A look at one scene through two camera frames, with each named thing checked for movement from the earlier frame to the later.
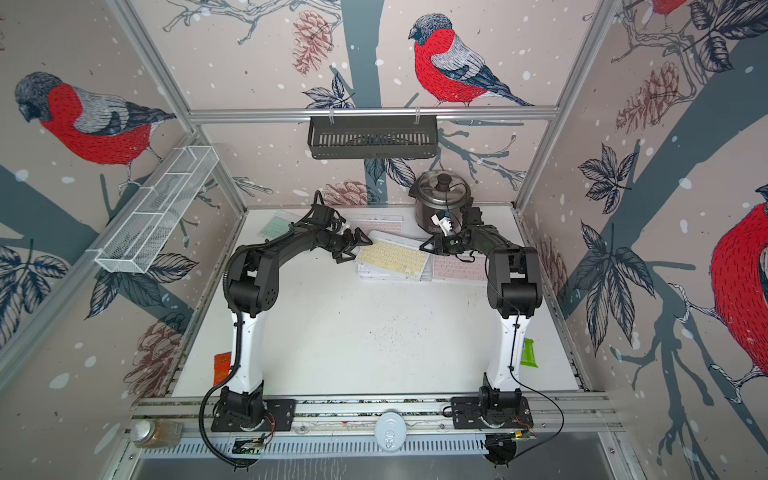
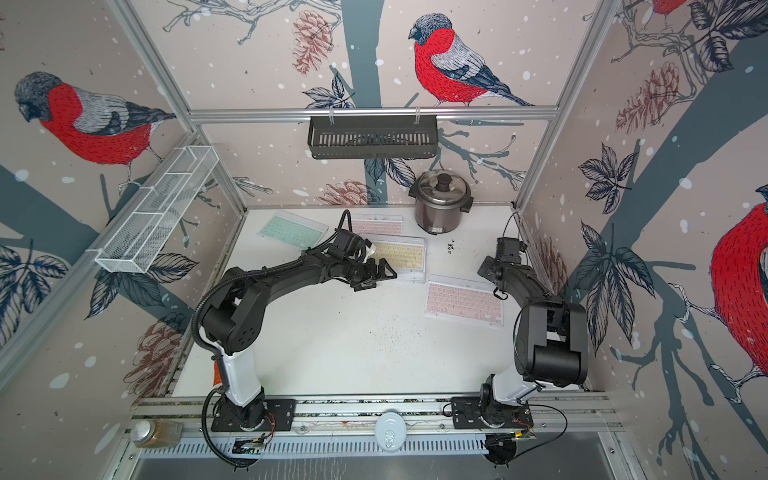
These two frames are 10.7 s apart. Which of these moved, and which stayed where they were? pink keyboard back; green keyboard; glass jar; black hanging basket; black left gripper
Moved: black left gripper
Stayed: glass jar; pink keyboard back; black hanging basket; green keyboard
